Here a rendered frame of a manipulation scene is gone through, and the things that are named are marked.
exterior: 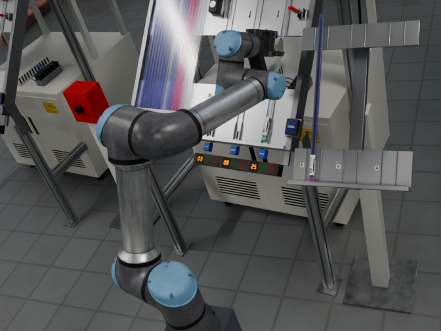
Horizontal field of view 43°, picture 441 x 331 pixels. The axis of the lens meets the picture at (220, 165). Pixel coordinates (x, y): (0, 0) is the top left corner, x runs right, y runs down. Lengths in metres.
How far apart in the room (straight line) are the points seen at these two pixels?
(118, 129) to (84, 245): 1.63
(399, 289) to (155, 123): 1.32
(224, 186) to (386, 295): 0.89
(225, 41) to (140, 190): 0.49
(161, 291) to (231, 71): 0.64
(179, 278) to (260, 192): 1.16
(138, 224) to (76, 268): 1.39
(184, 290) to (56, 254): 1.60
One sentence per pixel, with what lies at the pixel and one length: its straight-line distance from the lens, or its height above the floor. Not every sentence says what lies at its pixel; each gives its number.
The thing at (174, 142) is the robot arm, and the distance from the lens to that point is 1.30.
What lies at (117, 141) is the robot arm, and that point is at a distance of 1.37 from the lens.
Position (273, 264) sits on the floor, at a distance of 2.46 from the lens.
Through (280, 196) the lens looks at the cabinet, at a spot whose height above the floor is 0.17.
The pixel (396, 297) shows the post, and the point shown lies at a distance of 2.28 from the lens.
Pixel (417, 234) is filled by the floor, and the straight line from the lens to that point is 2.50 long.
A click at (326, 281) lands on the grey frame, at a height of 0.04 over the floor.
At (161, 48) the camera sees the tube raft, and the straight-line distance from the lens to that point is 2.19.
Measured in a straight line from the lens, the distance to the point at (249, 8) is 2.05.
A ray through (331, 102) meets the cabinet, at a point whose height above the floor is 0.62.
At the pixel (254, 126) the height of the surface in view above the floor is 0.76.
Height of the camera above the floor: 1.81
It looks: 36 degrees down
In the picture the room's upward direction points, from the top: 18 degrees counter-clockwise
